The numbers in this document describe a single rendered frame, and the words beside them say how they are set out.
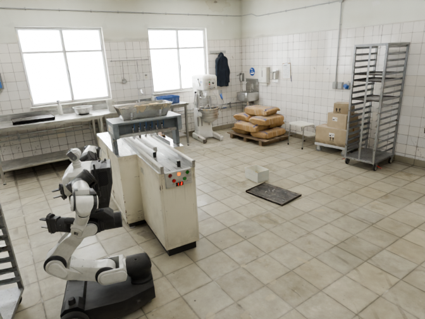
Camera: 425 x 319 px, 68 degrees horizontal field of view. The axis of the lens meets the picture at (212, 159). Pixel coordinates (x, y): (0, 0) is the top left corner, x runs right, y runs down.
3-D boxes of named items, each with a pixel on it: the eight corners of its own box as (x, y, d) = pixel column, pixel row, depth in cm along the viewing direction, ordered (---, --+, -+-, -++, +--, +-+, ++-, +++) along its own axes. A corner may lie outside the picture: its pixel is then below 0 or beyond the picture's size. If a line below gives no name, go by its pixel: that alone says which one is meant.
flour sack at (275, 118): (263, 127, 619) (263, 118, 614) (248, 124, 650) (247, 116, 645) (286, 121, 661) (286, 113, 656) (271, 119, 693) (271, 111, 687)
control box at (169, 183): (165, 187, 272) (164, 172, 267) (190, 181, 282) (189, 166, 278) (166, 188, 268) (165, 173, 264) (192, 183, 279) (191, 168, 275)
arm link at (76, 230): (86, 224, 188) (89, 216, 178) (80, 238, 182) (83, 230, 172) (76, 221, 186) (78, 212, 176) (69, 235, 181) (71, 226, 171)
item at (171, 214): (145, 226, 350) (135, 149, 322) (173, 218, 365) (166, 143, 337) (167, 259, 291) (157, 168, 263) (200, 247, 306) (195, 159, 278)
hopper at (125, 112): (114, 118, 333) (112, 105, 329) (164, 111, 358) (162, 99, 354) (120, 122, 309) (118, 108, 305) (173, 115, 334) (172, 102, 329)
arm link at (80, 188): (98, 190, 163) (93, 180, 183) (71, 191, 157) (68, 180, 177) (98, 211, 165) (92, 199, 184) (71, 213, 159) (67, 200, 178)
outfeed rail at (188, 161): (132, 128, 444) (131, 123, 442) (134, 128, 445) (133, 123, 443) (192, 168, 275) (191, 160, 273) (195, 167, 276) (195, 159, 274)
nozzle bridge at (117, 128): (110, 150, 342) (105, 119, 332) (172, 139, 374) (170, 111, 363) (117, 157, 314) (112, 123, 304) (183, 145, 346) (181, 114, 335)
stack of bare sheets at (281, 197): (301, 195, 405) (301, 193, 404) (282, 206, 380) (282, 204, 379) (265, 183, 448) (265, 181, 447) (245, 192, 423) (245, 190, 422)
